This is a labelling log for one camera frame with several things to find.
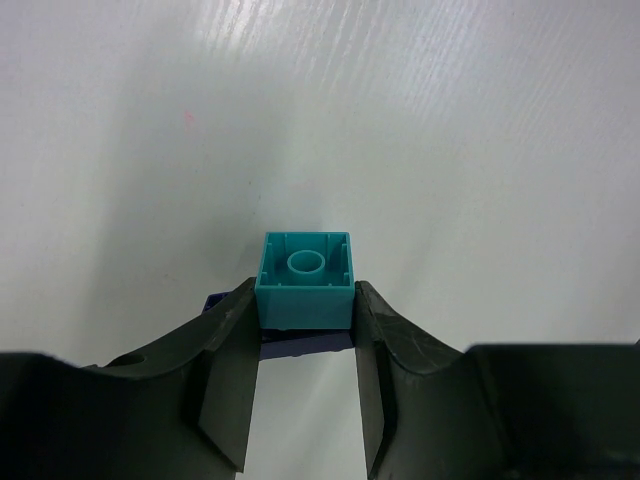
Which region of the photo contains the dark purple lego plate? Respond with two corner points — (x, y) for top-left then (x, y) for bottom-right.
(201, 285), (355, 364)

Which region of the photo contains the teal square lego brick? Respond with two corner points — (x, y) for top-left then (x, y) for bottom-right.
(254, 232), (355, 331)

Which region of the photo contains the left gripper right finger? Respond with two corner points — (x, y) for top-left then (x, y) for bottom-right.
(352, 281), (639, 479)

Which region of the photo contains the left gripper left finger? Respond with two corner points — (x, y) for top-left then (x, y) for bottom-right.
(1, 280), (261, 479)

